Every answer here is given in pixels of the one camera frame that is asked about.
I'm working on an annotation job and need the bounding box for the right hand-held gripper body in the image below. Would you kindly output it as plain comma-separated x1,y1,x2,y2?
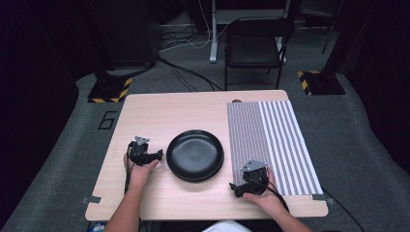
240,159,271,195

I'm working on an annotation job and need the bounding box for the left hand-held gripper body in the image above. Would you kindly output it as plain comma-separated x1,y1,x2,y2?
128,134,151,167

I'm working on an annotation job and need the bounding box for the black round plate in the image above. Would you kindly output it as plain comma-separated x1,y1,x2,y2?
165,129,225,183

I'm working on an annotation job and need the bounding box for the person's left hand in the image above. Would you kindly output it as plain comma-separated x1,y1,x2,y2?
123,153,160,191

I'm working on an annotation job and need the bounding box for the person's right hand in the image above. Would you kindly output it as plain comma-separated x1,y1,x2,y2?
242,166,285,211

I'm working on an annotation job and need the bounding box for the person's white clothing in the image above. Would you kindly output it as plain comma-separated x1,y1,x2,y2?
201,219,253,232

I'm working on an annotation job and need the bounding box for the grey white striped placemat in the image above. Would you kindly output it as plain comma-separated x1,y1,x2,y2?
226,100,324,197

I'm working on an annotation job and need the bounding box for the black stand base striped edge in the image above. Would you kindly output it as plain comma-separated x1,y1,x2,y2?
87,69,133,104
296,70,346,97

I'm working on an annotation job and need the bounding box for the grey tape piece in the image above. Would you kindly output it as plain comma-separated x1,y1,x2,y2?
310,193,337,206
81,195,103,205

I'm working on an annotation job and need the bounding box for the blue white object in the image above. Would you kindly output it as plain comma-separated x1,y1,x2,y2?
87,221,106,232

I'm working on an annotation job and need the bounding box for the black folding chair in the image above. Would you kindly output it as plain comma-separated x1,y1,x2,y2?
223,16,296,92

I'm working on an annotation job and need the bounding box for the white desk leg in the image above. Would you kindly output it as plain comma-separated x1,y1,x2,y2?
209,0,220,64

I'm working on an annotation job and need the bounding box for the right hand-held gripper black cable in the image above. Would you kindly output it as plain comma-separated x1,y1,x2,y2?
254,179,290,214

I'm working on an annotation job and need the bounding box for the hand-held gripper black cable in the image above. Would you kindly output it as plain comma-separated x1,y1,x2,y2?
254,179,290,214
124,142,135,195

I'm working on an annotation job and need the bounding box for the left hand-held gripper black cable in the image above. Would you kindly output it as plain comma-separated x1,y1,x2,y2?
124,142,135,195

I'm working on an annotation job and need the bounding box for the thick black floor cable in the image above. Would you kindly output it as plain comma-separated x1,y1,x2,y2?
157,55,224,93

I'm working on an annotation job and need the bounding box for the thin black cable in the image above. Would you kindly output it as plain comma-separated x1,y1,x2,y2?
322,188,366,232

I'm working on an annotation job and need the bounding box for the white floor cable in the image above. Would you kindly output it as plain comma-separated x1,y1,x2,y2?
160,0,226,52

